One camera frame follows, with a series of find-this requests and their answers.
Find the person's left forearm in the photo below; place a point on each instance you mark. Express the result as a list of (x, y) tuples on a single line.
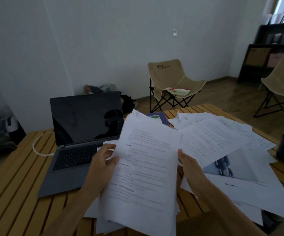
[(70, 213)]

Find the pile of white papers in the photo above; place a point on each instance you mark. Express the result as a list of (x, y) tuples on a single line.
[(242, 174)]

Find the wooden slatted table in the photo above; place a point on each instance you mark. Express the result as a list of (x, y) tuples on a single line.
[(16, 184)]

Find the person's right hand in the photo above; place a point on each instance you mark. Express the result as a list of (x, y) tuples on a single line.
[(193, 173)]

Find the tall narrow window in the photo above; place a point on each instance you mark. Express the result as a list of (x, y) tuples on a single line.
[(282, 7)]

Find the pink storage box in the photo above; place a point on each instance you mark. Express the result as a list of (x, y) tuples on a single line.
[(277, 60)]

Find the blue booklet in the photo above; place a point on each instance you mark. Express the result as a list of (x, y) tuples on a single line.
[(161, 119)]

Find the person's left hand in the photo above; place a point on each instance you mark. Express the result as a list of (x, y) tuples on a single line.
[(99, 169)]

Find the white and black appliance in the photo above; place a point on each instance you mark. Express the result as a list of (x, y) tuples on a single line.
[(9, 125)]

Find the white wall hook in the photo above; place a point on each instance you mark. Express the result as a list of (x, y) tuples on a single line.
[(174, 32)]

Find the woven storage basket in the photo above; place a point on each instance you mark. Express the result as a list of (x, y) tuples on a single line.
[(257, 57)]

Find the red and white booklet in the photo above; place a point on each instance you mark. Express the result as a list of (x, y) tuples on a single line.
[(178, 91)]

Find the person's right forearm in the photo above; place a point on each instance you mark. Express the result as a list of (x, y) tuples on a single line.
[(227, 211)]

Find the grey laptop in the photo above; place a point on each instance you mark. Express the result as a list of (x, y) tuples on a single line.
[(85, 115)]

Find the black shelf unit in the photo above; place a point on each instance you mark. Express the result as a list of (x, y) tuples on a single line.
[(247, 73)]

